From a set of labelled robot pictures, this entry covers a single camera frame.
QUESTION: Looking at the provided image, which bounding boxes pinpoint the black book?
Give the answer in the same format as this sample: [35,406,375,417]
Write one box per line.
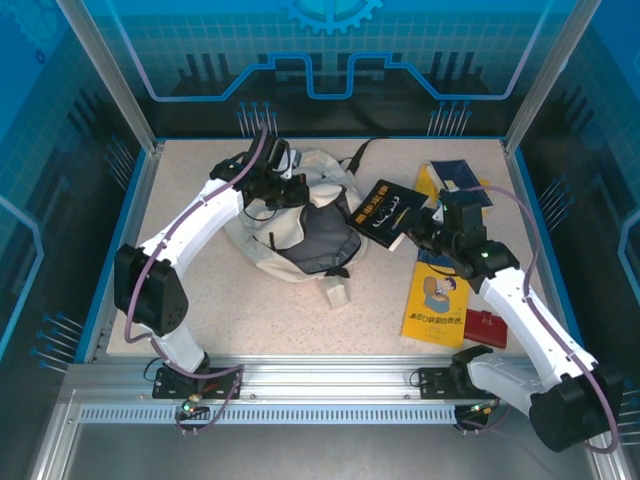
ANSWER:
[344,178,431,251]

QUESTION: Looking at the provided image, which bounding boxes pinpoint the cream canvas backpack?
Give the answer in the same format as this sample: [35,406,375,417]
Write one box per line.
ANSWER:
[222,137,389,310]

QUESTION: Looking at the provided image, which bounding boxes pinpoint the red wallet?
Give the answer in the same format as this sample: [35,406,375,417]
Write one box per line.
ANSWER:
[463,309,509,347]

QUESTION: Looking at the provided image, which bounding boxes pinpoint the yellow cartoon child book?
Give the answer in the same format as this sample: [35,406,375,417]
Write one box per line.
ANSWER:
[399,248,470,347]

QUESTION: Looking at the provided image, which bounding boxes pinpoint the grey metal lower tray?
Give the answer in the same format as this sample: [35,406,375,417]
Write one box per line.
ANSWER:
[29,389,629,480]

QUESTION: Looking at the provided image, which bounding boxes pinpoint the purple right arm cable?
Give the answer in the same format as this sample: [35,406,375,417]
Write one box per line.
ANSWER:
[452,185,621,455]

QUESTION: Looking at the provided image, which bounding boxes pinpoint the aluminium and blue side rail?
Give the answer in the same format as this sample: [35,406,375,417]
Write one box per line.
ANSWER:
[502,142,591,364]
[74,142,166,364]

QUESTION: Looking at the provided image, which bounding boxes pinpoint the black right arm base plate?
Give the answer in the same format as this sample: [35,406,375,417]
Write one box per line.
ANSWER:
[417,366,509,400]

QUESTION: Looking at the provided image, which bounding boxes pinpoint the aluminium front rail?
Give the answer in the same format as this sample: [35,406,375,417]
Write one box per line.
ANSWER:
[64,354,599,407]

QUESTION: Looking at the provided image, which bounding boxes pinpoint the aluminium frame post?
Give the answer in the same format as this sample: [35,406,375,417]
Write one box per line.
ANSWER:
[54,0,166,154]
[502,0,604,154]

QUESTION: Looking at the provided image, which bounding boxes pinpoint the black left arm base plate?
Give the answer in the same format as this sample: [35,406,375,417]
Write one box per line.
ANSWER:
[152,367,246,401]

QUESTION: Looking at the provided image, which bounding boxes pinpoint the grey slotted cable duct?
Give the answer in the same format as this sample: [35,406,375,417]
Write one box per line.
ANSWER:
[78,405,459,426]

